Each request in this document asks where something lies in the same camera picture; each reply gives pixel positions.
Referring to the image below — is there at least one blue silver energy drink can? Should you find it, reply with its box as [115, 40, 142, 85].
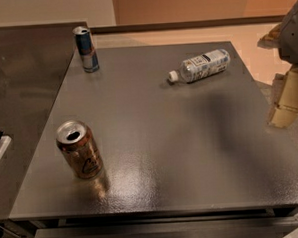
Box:
[72, 26, 99, 73]

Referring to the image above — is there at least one grey table frame rail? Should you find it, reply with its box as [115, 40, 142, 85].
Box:
[35, 209, 298, 238]

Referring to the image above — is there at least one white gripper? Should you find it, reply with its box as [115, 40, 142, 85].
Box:
[259, 0, 298, 128]

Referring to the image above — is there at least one clear blue-label plastic bottle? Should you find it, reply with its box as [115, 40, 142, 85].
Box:
[169, 49, 231, 84]

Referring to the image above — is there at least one gold soda can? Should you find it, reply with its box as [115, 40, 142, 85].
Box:
[56, 120, 103, 180]

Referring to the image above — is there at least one dark side table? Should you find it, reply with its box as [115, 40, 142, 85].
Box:
[0, 23, 80, 221]

